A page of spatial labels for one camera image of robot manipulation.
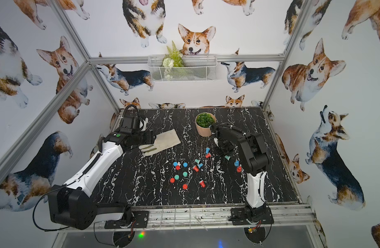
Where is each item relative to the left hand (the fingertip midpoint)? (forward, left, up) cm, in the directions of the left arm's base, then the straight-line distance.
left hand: (153, 133), depth 83 cm
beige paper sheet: (+9, 0, -22) cm, 24 cm away
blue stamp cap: (-11, -46, -16) cm, 50 cm away
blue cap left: (-9, -10, -19) cm, 23 cm away
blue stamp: (-1, -30, -18) cm, 35 cm away
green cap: (-16, -16, -19) cm, 29 cm away
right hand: (-5, -40, -16) cm, 44 cm away
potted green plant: (+14, -28, -8) cm, 32 cm away
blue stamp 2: (-11, -25, -17) cm, 33 cm away
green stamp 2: (-8, -23, -18) cm, 30 cm away
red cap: (-12, -12, -19) cm, 25 cm away
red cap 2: (-19, -9, -19) cm, 28 cm away
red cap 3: (-22, -16, -19) cm, 34 cm away
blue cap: (-10, -16, -19) cm, 27 cm away
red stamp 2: (-22, -26, -17) cm, 38 cm away
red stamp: (-4, -30, -18) cm, 36 cm away
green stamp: (-7, -42, -17) cm, 45 cm away
